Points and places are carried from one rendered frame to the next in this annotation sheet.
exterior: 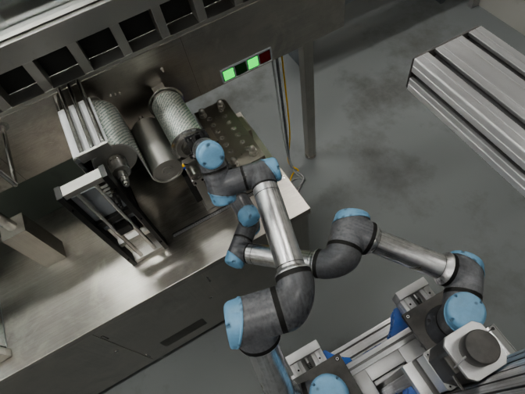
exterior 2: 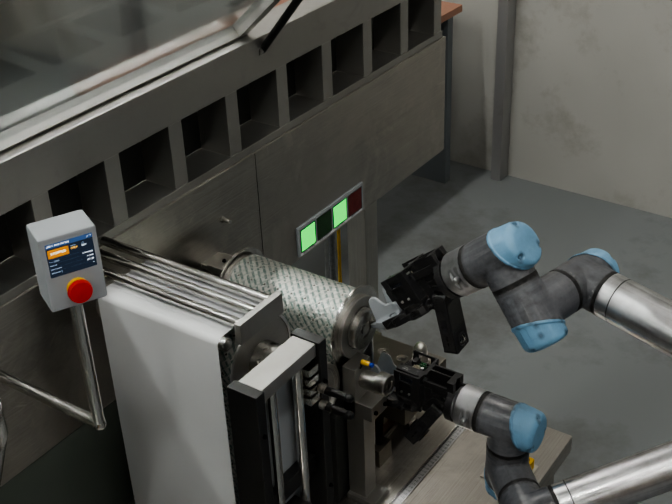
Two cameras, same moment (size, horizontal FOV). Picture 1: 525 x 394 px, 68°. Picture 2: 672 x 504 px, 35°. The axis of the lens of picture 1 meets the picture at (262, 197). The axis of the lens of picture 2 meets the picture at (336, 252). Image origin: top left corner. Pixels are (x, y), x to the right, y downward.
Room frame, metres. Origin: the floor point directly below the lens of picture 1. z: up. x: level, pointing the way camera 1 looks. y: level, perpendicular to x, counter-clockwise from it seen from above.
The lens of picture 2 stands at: (-0.20, 1.16, 2.30)
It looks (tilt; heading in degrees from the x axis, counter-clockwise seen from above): 31 degrees down; 322
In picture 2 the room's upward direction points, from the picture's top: 2 degrees counter-clockwise
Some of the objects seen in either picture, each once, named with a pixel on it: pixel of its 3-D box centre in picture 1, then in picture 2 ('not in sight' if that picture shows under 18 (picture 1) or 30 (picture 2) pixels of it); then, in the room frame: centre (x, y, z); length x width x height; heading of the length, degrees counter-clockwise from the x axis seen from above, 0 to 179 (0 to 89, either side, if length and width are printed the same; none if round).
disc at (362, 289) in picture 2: (190, 144); (355, 325); (0.96, 0.21, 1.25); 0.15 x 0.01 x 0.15; 106
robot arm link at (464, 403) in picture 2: not in sight; (468, 407); (0.79, 0.10, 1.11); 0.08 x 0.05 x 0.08; 106
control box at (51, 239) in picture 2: not in sight; (69, 263); (0.83, 0.75, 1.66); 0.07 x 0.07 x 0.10; 81
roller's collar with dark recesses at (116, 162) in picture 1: (119, 166); (277, 365); (0.87, 0.44, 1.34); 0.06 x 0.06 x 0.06; 16
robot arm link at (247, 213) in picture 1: (245, 210); (510, 423); (0.71, 0.07, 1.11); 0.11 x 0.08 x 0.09; 16
